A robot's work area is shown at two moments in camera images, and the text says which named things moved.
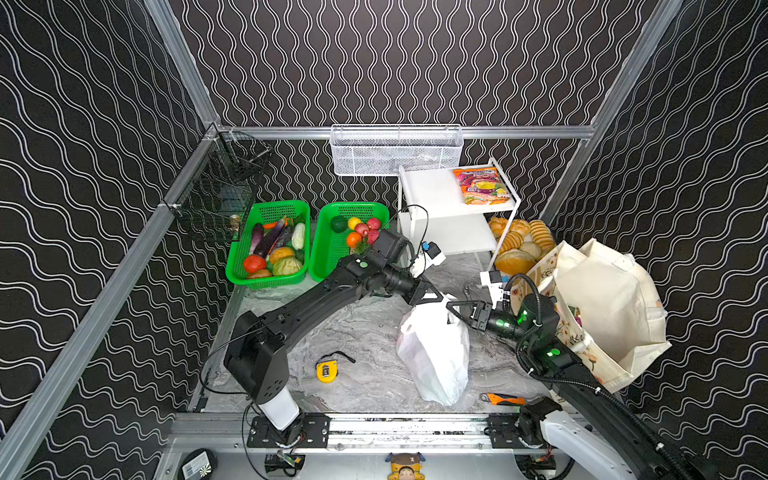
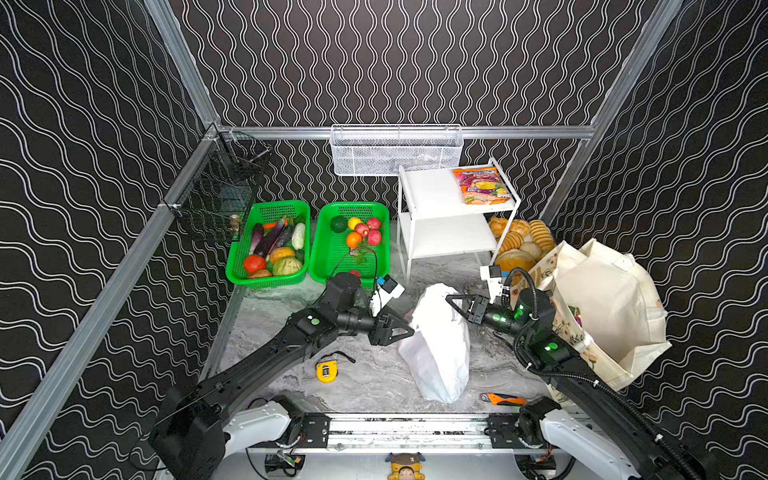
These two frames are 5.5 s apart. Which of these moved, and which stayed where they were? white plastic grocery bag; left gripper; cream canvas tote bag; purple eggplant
Moved: left gripper
Stayed: white plastic grocery bag; cream canvas tote bag; purple eggplant
